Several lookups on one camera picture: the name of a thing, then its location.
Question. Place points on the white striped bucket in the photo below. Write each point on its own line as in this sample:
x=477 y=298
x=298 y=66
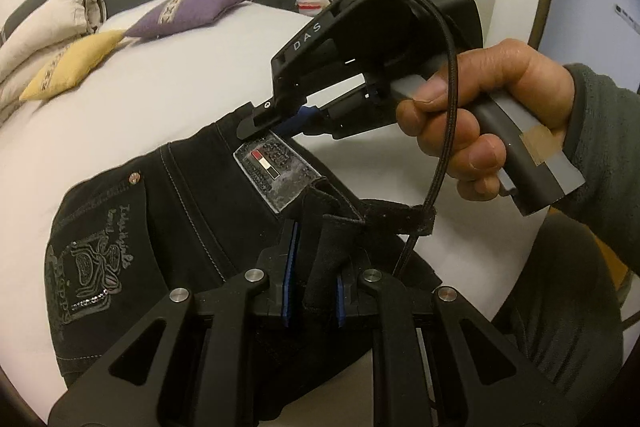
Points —
x=310 y=8

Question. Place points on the person's right forearm grey sleeve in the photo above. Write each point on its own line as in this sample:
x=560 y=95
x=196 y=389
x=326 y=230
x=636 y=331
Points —
x=602 y=142

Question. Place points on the black jeans pants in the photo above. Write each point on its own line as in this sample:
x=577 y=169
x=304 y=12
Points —
x=196 y=212

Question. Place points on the white pillow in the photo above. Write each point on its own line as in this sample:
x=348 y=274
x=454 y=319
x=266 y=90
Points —
x=123 y=20

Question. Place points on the yellow patterned cushion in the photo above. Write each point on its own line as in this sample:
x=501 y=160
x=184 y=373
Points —
x=71 y=66

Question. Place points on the person's dark trouser leg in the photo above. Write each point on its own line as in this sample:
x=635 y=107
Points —
x=563 y=315

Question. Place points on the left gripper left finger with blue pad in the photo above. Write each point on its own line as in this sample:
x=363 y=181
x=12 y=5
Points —
x=215 y=358

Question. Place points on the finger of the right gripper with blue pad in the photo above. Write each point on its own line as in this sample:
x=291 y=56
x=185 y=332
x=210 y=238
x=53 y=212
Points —
x=269 y=115
x=309 y=120

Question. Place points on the purple patterned cushion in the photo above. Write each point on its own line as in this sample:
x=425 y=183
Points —
x=173 y=16

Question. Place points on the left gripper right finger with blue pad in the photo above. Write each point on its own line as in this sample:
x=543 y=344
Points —
x=437 y=361

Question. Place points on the person's right hand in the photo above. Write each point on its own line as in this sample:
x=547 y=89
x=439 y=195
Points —
x=544 y=87

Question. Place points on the bed with white sheet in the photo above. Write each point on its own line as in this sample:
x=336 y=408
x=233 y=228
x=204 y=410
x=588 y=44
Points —
x=147 y=94

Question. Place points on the folded beige duvet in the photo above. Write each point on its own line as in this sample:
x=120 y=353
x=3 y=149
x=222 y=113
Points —
x=41 y=35

